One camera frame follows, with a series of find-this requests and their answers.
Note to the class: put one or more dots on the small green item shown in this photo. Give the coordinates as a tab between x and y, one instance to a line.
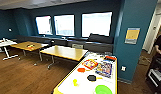
103	90

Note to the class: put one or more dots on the yellow wooden gaming table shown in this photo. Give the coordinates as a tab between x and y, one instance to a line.
82	85

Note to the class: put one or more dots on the grey chair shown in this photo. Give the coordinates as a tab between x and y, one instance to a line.
77	46

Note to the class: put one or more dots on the red yellow game box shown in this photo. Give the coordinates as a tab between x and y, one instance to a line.
90	63

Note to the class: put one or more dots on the dark grey bench sofa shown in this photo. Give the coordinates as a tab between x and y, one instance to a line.
99	42

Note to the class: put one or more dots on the flat orange disc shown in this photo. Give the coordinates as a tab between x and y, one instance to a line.
81	70

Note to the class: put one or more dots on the bright office window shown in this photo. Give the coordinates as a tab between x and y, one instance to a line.
43	25
64	25
97	24

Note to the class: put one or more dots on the flat red item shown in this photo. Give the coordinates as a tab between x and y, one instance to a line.
110	58

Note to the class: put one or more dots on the small yellow item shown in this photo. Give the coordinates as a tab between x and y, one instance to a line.
75	82

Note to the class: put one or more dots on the yellow wooden office table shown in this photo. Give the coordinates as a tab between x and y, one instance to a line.
29	46

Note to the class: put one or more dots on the white office table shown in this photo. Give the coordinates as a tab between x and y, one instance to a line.
4	43

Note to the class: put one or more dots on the person in dark top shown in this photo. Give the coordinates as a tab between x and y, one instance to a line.
159	43

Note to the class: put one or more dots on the white wall outlet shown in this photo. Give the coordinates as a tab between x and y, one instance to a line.
123	68

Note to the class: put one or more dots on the yellow wall sign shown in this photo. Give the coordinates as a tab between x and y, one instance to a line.
132	35

